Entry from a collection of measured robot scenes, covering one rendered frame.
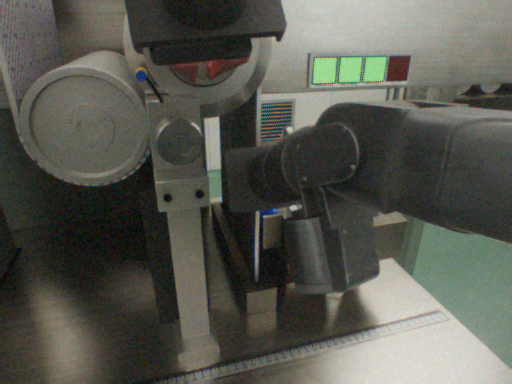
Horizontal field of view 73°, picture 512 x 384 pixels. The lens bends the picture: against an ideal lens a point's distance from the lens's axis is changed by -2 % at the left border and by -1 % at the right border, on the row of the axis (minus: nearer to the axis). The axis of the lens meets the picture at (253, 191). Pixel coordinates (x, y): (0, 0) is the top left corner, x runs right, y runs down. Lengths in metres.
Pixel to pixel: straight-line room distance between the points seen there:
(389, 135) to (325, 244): 0.10
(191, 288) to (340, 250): 0.22
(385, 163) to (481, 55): 0.85
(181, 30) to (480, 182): 0.19
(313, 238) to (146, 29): 0.18
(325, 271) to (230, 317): 0.27
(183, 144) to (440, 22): 0.74
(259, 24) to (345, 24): 0.56
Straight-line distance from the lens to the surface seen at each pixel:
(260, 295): 0.50
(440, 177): 0.18
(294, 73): 0.76
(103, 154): 0.40
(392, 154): 0.20
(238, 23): 0.25
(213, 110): 0.39
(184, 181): 0.33
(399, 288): 0.60
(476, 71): 1.04
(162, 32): 0.24
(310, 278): 0.28
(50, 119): 0.40
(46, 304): 0.61
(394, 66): 0.87
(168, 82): 0.37
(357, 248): 0.27
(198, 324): 0.47
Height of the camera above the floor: 1.27
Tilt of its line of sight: 25 degrees down
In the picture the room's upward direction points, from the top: straight up
